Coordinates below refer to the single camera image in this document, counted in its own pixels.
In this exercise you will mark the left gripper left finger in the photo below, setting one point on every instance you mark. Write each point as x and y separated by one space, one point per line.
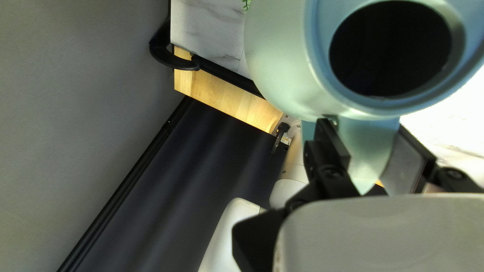
329 173

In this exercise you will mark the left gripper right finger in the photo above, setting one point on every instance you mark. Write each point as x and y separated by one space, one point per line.
408 170

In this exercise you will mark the pale green watering can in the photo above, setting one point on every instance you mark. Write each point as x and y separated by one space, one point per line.
287 56

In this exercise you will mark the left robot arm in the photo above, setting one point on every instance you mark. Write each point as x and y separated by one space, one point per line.
287 192

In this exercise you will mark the small green artificial plant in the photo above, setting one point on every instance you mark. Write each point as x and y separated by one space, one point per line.
246 4

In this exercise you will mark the black frame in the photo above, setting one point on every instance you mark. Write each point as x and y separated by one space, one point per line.
227 75

